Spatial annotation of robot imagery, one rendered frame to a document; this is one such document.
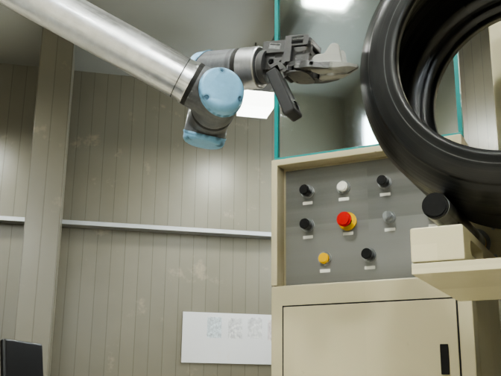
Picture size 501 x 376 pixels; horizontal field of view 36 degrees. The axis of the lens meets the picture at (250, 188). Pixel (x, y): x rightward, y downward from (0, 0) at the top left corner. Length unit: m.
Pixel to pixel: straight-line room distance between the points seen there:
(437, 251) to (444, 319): 0.72
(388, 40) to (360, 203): 0.83
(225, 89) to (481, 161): 0.50
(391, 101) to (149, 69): 0.46
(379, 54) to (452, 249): 0.38
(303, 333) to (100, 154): 9.82
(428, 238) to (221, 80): 0.50
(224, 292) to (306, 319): 9.44
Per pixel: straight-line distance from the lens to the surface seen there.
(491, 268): 1.29
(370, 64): 1.45
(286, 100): 1.59
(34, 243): 9.79
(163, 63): 1.52
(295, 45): 1.61
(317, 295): 2.13
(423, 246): 1.32
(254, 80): 1.64
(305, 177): 2.27
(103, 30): 1.53
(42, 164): 10.04
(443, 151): 1.35
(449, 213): 1.35
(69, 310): 11.30
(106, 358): 11.26
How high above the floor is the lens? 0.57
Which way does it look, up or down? 16 degrees up
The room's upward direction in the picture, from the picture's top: 1 degrees clockwise
